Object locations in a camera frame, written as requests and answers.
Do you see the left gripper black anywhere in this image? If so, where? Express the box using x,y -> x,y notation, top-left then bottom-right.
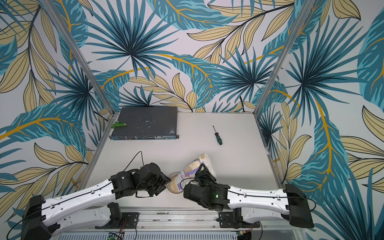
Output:
138,171 -> 173,197

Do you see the oats bag white purple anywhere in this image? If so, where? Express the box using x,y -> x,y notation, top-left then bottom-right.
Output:
178,153 -> 217,191

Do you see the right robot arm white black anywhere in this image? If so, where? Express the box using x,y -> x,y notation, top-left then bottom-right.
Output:
180,165 -> 315,229

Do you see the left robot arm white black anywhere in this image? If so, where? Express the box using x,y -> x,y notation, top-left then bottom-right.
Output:
21,163 -> 171,240

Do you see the patterned breakfast bowl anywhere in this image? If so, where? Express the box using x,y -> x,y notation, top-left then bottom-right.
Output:
167,173 -> 183,194

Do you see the green plastic toy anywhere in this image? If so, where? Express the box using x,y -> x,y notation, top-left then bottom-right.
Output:
111,121 -> 127,129

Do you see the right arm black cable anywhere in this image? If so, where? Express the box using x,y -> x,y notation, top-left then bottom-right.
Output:
179,176 -> 317,214

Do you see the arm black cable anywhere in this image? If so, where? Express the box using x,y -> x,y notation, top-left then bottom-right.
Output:
5,150 -> 145,240
179,176 -> 317,214

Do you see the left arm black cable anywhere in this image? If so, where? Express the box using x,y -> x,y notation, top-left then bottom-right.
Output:
5,150 -> 145,240

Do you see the green handled screwdriver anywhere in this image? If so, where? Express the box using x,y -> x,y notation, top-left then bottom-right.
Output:
213,126 -> 223,145

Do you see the aluminium front rail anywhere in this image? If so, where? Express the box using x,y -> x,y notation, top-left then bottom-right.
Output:
51,207 -> 306,240

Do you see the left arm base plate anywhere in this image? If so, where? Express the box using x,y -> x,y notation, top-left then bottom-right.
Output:
95,213 -> 140,230

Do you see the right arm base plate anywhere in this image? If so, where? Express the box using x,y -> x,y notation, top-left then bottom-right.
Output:
216,212 -> 261,229

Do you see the grey network switch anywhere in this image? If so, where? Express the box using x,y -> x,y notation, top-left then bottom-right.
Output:
110,107 -> 179,141

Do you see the left aluminium frame post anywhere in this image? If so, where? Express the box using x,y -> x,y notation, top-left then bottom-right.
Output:
41,0 -> 115,116

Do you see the aluminium frame post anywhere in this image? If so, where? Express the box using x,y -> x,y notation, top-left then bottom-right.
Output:
254,0 -> 315,119
41,0 -> 115,116

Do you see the right aluminium frame post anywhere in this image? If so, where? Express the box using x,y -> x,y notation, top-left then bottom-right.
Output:
254,0 -> 315,119

